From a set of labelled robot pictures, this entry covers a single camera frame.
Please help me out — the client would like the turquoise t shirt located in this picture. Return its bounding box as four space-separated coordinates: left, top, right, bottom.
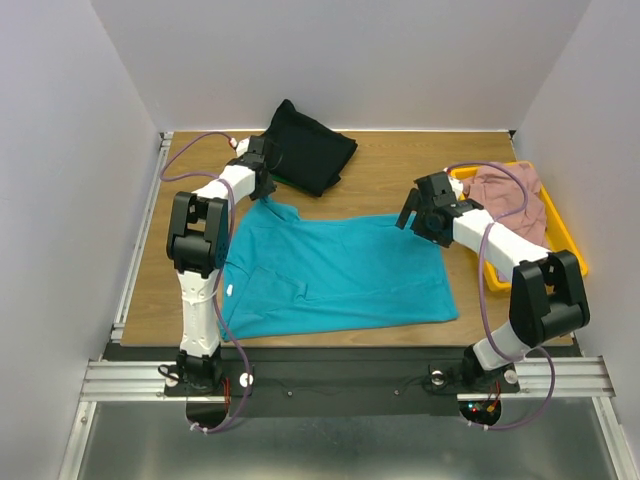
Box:
222 200 458 339

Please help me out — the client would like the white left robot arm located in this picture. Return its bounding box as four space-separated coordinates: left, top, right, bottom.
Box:
163 136 281 394

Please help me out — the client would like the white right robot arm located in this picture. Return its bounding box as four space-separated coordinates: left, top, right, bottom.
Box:
396 171 591 390

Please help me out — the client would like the folded green t shirt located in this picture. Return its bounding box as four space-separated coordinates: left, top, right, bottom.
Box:
272 175 300 189

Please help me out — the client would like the folded black t shirt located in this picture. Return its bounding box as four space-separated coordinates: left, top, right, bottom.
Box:
263 99 358 197

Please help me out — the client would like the pink t shirt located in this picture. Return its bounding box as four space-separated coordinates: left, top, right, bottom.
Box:
462 162 549 248

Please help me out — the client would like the yellow plastic tray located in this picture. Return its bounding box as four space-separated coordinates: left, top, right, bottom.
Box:
446 163 589 292

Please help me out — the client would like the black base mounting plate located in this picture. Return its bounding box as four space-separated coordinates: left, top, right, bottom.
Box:
159 347 519 425

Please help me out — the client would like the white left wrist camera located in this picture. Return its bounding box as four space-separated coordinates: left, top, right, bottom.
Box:
229 137 250 157

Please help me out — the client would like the aluminium left side rail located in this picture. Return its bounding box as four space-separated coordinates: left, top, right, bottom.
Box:
109 131 174 343

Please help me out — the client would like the aluminium front frame rail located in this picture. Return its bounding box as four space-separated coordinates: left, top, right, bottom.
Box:
80 357 615 402

